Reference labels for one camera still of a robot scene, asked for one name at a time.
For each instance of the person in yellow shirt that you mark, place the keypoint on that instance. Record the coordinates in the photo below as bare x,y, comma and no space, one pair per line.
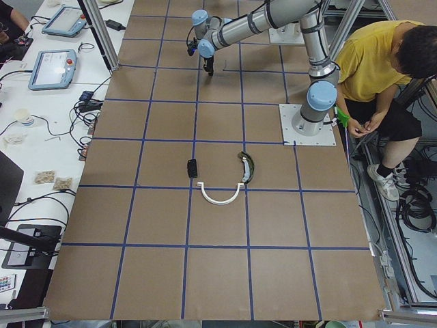
375,61

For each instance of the black rectangular plastic part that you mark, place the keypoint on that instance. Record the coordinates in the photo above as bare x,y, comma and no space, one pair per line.
192,168

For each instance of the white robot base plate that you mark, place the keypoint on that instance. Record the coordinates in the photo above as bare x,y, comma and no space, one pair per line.
296,131

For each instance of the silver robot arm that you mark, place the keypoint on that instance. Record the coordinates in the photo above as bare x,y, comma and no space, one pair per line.
298,28

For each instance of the blue teach pendant near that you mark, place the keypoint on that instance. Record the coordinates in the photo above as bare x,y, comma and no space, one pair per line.
53,70

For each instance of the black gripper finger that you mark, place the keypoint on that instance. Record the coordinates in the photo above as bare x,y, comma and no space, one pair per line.
208,65

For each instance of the green plastic clip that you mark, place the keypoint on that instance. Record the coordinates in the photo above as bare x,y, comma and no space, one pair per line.
342,117

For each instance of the aluminium frame post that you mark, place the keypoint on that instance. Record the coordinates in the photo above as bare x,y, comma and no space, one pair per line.
99,31

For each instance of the green curved brake shoe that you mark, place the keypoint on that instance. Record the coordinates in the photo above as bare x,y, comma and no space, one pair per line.
248,166

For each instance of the black power adapter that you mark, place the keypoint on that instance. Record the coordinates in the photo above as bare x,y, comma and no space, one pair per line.
114,25

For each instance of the white curved plastic arc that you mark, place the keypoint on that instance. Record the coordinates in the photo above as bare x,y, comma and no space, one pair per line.
219,197

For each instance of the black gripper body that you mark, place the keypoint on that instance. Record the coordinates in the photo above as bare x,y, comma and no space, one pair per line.
207,61

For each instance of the blue teach pendant far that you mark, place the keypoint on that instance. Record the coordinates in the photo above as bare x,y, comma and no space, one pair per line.
67,22

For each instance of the bag of small parts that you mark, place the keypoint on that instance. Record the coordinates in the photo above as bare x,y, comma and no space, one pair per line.
44,177

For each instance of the blue teach pendant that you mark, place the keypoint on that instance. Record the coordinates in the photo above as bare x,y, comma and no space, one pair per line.
53,70
67,22

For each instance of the white paper cup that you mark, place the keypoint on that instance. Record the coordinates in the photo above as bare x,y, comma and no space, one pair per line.
23,117

